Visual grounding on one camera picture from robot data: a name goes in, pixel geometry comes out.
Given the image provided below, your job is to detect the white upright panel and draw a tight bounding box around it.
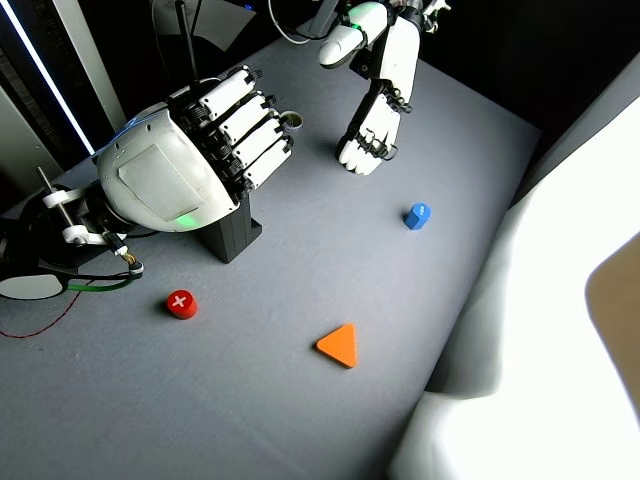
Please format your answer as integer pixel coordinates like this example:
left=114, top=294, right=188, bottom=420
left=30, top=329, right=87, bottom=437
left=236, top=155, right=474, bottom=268
left=49, top=0, right=127, bottom=132

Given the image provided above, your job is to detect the green cable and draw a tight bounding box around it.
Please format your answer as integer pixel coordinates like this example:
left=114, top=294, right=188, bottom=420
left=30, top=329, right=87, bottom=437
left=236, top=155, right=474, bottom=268
left=67, top=276, right=137, bottom=294

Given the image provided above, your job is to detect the white backdrop sheet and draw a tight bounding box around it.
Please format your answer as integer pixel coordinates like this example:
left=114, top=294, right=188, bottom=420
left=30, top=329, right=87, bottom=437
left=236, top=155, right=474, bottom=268
left=388, top=94, right=640, bottom=480

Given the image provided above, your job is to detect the thin red wire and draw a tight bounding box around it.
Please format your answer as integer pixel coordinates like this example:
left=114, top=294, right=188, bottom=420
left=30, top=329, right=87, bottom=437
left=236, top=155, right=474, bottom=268
left=0, top=289, right=84, bottom=340

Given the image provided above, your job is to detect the grey table cloth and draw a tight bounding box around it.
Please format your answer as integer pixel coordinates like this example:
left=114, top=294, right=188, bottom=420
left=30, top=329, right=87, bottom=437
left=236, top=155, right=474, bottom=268
left=0, top=34, right=544, bottom=480

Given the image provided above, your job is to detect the beige board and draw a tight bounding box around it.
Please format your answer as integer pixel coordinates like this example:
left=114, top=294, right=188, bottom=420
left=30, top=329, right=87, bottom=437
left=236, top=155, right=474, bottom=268
left=584, top=233, right=640, bottom=416

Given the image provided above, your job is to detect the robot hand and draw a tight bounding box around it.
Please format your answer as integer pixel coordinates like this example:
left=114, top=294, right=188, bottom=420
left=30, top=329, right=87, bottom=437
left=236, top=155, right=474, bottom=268
left=318, top=0, right=422, bottom=177
left=96, top=64, right=295, bottom=235

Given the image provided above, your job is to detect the white cable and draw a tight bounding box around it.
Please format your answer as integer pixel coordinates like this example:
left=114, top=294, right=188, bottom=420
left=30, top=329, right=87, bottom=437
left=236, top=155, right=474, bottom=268
left=268, top=0, right=351, bottom=47

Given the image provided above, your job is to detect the red cylinder block white cross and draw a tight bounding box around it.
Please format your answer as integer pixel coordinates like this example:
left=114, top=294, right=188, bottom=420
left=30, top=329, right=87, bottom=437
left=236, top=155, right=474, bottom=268
left=166, top=288, right=199, bottom=320

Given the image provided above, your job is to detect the white light strip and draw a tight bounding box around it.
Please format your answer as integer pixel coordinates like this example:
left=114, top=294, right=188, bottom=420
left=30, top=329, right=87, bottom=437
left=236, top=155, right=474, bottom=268
left=0, top=0, right=97, bottom=157

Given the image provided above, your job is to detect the black phone handset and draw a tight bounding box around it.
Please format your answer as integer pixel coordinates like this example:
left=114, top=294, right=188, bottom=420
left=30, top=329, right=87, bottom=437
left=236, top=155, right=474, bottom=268
left=173, top=0, right=264, bottom=265

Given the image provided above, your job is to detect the blue hexagonal block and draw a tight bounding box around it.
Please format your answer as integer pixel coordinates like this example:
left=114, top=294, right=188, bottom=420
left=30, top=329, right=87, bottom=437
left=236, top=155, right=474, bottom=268
left=402, top=202, right=432, bottom=231

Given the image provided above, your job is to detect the orange triangle block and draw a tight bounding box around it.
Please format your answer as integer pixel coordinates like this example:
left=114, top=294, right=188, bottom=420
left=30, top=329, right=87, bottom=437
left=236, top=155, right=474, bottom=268
left=314, top=322, right=359, bottom=370

